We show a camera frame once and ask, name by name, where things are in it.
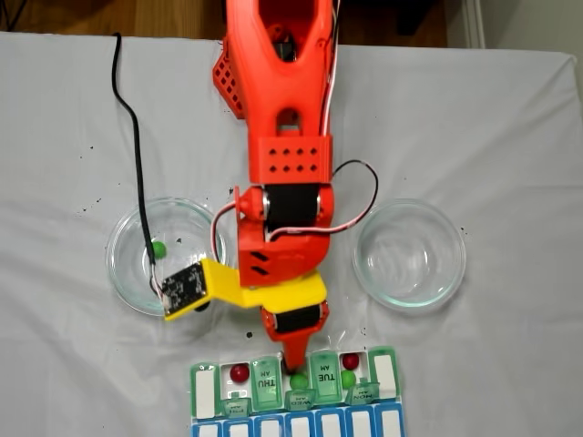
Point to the green ball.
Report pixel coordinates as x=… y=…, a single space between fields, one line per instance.
x=348 y=379
x=299 y=381
x=160 y=249

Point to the red ball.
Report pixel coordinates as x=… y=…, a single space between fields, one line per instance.
x=239 y=373
x=350 y=361

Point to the weekly pill organizer box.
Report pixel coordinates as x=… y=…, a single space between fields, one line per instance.
x=325 y=387

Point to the glass bowl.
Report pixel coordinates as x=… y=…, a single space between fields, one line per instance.
x=446 y=277
x=132 y=282

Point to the white tablecloth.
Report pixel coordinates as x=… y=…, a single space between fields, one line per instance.
x=501 y=136

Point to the white door trim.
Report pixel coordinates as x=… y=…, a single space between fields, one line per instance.
x=476 y=23

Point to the camera board on yellow mount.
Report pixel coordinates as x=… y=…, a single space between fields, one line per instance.
x=182 y=287

